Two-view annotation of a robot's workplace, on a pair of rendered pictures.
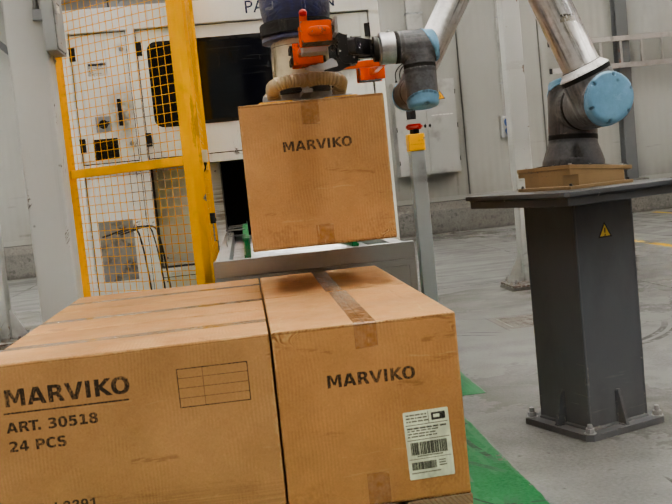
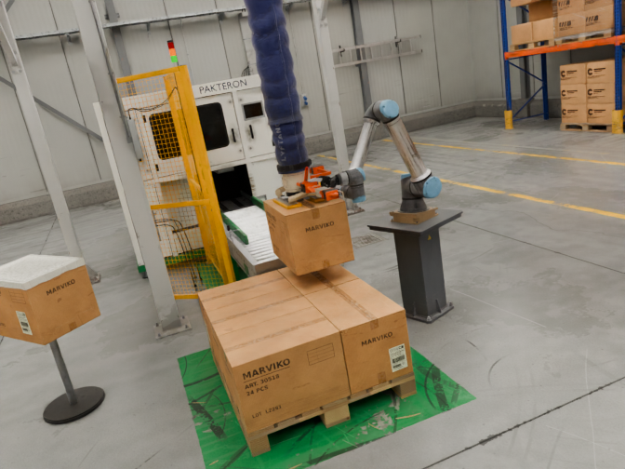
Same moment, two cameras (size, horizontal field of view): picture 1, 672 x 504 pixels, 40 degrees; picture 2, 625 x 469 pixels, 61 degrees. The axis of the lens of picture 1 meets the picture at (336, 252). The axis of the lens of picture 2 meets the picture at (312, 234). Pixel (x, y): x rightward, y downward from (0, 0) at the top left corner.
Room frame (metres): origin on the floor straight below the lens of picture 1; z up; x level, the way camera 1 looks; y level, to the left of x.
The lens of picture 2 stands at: (-0.58, 0.75, 1.86)
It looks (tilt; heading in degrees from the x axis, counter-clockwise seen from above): 16 degrees down; 348
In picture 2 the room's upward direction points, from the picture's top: 10 degrees counter-clockwise
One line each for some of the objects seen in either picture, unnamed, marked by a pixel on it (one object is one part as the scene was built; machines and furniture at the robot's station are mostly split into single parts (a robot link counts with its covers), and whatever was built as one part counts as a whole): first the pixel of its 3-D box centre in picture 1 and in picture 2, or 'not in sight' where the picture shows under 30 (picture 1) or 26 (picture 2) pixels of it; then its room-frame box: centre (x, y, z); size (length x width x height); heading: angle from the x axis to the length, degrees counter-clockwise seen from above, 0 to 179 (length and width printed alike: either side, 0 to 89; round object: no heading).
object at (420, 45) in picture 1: (415, 46); (354, 176); (2.64, -0.28, 1.20); 0.12 x 0.09 x 0.10; 95
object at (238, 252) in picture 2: (228, 264); (228, 241); (4.33, 0.51, 0.50); 2.31 x 0.05 x 0.19; 5
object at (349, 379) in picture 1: (234, 375); (294, 328); (2.51, 0.31, 0.34); 1.20 x 1.00 x 0.40; 5
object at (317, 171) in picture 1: (313, 174); (306, 229); (2.85, 0.05, 0.87); 0.60 x 0.40 x 0.40; 4
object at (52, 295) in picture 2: not in sight; (36, 296); (2.96, 1.83, 0.82); 0.60 x 0.40 x 0.40; 43
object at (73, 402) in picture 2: not in sight; (61, 366); (2.96, 1.83, 0.31); 0.40 x 0.40 x 0.62
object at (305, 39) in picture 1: (314, 33); (329, 194); (2.27, 0.00, 1.20); 0.08 x 0.07 x 0.05; 6
